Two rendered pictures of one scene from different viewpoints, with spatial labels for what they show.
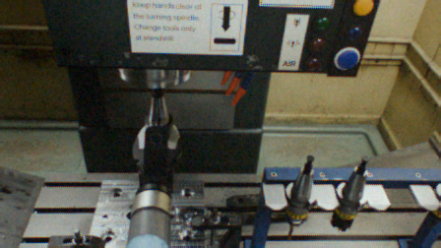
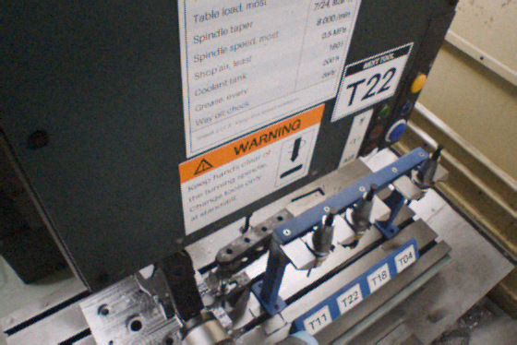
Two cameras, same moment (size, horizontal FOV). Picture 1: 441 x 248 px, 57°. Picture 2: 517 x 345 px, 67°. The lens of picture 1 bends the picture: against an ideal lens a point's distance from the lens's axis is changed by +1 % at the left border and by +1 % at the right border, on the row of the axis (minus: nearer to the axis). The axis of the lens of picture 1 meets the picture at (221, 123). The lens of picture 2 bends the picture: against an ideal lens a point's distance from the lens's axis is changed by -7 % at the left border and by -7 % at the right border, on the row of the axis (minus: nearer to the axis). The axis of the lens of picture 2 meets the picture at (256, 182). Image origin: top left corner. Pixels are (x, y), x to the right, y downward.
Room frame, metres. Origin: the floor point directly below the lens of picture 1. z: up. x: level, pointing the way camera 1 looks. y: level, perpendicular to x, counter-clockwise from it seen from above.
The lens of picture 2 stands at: (0.28, 0.20, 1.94)
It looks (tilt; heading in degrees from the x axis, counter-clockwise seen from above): 50 degrees down; 326
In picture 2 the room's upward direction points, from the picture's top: 7 degrees clockwise
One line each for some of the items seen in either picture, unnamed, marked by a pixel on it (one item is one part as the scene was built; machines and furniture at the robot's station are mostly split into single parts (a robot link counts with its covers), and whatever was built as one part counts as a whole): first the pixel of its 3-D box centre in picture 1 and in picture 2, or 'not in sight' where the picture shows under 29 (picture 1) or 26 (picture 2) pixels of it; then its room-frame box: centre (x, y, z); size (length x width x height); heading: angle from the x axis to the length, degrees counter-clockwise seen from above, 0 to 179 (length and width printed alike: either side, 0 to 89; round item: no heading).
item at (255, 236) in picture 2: (270, 205); (255, 240); (0.79, -0.16, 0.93); 0.26 x 0.05 x 0.06; 100
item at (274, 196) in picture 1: (274, 197); (299, 255); (0.58, -0.12, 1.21); 0.07 x 0.05 x 0.01; 5
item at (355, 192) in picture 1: (356, 182); (365, 207); (0.59, -0.29, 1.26); 0.04 x 0.04 x 0.07
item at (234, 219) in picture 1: (216, 227); (226, 293); (0.66, -0.01, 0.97); 0.13 x 0.03 x 0.15; 95
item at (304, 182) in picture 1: (304, 181); (325, 230); (0.58, -0.18, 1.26); 0.04 x 0.04 x 0.07
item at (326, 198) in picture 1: (325, 197); (340, 231); (0.59, -0.23, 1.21); 0.07 x 0.05 x 0.01; 5
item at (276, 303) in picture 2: (262, 222); (274, 272); (0.63, -0.12, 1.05); 0.10 x 0.05 x 0.30; 5
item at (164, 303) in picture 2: (156, 180); (182, 303); (0.58, 0.13, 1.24); 0.12 x 0.08 x 0.09; 5
